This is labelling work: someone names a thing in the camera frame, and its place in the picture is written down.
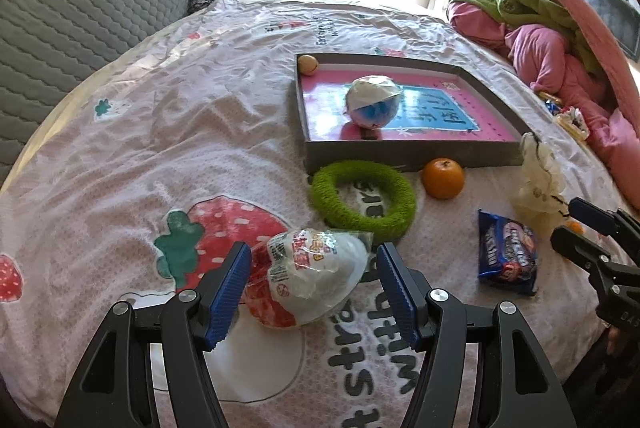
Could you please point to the green blanket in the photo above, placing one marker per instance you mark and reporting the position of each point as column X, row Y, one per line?
column 520, row 3

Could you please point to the blue and white toy egg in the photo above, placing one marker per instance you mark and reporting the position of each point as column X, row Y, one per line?
column 372, row 100

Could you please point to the grey quilted headboard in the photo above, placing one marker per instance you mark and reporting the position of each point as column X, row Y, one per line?
column 75, row 8

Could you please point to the dark framed wall picture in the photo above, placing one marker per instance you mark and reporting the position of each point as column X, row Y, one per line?
column 612, row 18

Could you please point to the cream fabric scrunchie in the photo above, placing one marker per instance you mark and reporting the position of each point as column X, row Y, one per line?
column 537, row 188

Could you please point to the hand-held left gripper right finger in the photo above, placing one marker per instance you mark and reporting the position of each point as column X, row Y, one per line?
column 397, row 293

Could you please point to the pink pillow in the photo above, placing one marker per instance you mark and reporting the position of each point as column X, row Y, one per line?
column 585, row 23

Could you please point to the small blue snack packet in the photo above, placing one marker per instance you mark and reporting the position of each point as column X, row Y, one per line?
column 549, row 100

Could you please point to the dark patterned cloth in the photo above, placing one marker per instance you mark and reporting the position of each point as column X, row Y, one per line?
column 207, row 0

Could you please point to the strawberry printed bed sheet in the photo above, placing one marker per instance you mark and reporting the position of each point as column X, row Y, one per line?
column 150, row 148

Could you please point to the grey tray with pink base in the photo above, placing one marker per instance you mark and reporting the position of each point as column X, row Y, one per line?
column 320, row 118

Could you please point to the white snack packet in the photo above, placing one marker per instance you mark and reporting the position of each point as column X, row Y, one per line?
column 572, row 118

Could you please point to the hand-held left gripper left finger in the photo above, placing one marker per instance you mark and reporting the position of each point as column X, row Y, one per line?
column 231, row 293

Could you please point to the large orange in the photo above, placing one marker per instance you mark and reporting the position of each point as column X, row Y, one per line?
column 442, row 178

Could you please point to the small orange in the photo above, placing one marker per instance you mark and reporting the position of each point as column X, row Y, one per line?
column 576, row 227

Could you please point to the small tan ball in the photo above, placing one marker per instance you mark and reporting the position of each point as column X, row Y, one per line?
column 307, row 64

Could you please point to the white and red toy egg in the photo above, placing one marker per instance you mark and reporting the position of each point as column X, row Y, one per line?
column 310, row 275

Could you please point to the blue cookie packet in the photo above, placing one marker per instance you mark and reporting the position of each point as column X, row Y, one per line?
column 506, row 258

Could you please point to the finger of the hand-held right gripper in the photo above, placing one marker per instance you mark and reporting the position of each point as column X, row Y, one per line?
column 575, row 248
column 590, row 214

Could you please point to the pink duvet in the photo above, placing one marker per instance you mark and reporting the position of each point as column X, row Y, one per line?
column 550, row 53

